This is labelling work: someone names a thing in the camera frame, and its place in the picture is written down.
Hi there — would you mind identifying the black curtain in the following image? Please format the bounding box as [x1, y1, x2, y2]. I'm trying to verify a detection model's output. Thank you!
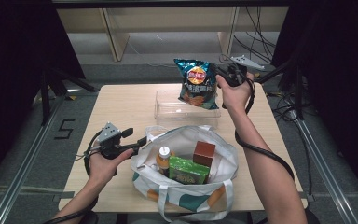
[0, 0, 85, 190]
[271, 0, 358, 197]

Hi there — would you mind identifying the clear plastic container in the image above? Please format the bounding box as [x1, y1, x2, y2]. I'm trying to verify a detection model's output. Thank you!
[154, 89, 222, 122]

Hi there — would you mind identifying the person's leg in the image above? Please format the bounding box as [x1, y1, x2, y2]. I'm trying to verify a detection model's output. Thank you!
[304, 208, 322, 224]
[80, 211, 99, 224]

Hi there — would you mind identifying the person's right hand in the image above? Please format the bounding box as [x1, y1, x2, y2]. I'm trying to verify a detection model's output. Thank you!
[215, 73, 255, 115]

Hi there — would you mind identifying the orange juice bottle white cap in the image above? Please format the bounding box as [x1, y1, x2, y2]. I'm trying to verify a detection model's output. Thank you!
[156, 146, 172, 177]

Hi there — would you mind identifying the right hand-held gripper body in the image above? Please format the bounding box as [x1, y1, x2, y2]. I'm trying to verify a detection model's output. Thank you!
[222, 54, 266, 88]

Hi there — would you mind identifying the person's right leg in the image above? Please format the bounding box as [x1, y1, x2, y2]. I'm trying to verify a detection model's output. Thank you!
[304, 208, 322, 224]

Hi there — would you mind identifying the light wooden desk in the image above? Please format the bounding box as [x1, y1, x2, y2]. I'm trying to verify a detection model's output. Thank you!
[55, 6, 290, 63]

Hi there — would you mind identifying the white canvas tote bag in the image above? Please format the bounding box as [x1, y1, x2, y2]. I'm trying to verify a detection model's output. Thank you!
[130, 124, 240, 222]

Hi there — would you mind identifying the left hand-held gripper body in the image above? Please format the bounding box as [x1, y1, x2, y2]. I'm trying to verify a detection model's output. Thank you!
[97, 121, 131, 161]

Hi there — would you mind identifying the left hand-held gripper black cable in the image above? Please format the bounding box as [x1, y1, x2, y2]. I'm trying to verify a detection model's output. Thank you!
[43, 130, 103, 224]

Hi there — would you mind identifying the thin white floor cable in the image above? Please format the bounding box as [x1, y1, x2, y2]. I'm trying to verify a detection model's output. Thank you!
[127, 40, 176, 69]

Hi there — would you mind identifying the person's left leg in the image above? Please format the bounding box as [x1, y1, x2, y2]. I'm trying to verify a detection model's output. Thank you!
[80, 211, 99, 224]

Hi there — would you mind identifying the hand-held gripper black cable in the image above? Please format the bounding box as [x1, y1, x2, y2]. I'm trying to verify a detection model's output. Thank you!
[43, 130, 103, 224]
[234, 77, 296, 182]

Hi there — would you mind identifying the brown box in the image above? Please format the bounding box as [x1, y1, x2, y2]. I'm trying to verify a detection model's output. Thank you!
[192, 140, 216, 168]

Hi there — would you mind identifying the right hand-held gripper black cable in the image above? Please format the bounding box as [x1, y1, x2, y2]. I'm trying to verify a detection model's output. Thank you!
[234, 77, 296, 182]

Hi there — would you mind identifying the bundle of black floor cables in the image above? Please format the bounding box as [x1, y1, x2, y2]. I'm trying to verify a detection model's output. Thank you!
[232, 6, 278, 73]

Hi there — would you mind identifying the green snack packet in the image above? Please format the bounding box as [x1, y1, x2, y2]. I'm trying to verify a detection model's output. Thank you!
[168, 155, 211, 186]

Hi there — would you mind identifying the black metal stand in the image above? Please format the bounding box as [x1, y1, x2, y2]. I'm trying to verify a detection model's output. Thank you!
[255, 59, 306, 120]
[40, 66, 99, 125]

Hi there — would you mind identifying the blue potato chip bag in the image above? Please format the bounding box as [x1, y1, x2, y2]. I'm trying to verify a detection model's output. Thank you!
[172, 58, 220, 110]

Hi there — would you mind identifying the person's left hand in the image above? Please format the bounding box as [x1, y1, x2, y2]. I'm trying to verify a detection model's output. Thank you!
[88, 148, 134, 188]

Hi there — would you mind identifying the aluminium floor rail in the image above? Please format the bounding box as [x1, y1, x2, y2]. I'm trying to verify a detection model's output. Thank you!
[297, 119, 358, 224]
[0, 90, 85, 224]

